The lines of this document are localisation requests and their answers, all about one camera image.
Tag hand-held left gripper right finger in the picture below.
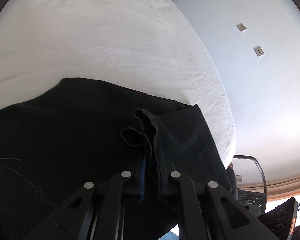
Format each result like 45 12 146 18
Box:
156 147 285 240

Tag metal frame chair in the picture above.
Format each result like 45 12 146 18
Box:
232 155 268 196

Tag black case with orange trim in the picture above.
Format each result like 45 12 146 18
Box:
259 197 298 240

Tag bed with white sheet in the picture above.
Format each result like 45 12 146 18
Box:
0 0 237 167

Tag black denim pants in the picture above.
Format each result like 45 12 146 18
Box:
0 77 238 240

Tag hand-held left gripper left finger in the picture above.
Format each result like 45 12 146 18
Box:
9 154 147 240

